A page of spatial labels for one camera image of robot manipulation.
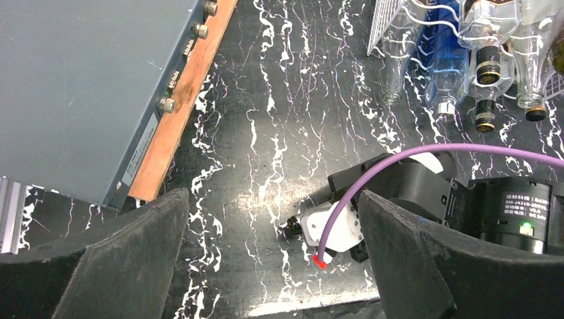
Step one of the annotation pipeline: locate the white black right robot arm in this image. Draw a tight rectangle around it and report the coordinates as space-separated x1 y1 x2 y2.
351 152 563 256

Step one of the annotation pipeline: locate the clear square bottle black cap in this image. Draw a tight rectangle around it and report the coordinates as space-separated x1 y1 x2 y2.
458 0 521 85

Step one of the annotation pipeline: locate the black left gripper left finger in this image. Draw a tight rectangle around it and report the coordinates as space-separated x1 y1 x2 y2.
1 188 190 318

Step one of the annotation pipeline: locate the brown wooden board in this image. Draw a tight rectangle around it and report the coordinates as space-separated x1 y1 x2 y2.
128 0 237 201

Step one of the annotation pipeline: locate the aluminium frame rail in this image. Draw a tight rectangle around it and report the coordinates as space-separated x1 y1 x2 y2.
1 177 27 255

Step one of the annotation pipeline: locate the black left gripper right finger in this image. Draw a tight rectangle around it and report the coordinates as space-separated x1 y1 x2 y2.
358 191 563 318

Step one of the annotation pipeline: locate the blue square glass bottle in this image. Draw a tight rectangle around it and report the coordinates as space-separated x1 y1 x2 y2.
425 1 470 118

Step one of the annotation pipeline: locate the white wire wine rack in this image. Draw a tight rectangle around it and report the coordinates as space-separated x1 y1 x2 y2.
366 1 563 99

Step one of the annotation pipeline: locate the dark green wine bottle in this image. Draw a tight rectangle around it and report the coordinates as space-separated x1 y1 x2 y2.
551 29 564 75

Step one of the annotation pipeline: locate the dark grey rack server box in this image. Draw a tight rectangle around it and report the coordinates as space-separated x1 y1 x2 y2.
1 0 219 209

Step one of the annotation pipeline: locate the clear round glass bottle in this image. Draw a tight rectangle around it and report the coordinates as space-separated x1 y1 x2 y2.
380 8 426 105

